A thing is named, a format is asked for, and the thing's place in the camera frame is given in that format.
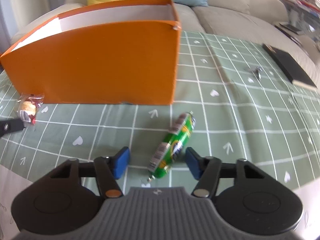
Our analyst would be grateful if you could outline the small round pastry pack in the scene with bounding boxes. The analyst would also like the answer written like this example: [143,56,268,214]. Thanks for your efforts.
[17,93,44,125]

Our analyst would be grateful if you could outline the green sausage stick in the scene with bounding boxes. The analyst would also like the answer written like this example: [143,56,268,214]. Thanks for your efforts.
[147,112,196,183]

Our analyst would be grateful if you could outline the smartphone on sofa arm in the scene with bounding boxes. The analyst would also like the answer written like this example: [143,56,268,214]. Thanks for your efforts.
[279,23,303,35]

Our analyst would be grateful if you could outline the green checked tablecloth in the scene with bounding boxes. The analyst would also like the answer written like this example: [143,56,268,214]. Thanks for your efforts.
[1,32,319,191]

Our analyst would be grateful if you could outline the orange cardboard box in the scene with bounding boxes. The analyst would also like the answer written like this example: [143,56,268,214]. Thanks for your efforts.
[1,0,181,105]

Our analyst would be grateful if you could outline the white door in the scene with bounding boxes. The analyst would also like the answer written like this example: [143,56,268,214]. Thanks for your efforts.
[11,0,50,28]

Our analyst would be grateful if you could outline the black notebook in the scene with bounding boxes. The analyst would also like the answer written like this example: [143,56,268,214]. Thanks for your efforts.
[263,44,317,91]

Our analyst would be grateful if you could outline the beige sofa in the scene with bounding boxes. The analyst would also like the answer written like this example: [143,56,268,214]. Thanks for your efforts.
[11,0,319,83]

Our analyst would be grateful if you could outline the white desk with books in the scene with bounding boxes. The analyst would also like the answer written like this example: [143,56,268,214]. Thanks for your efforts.
[282,0,319,37]

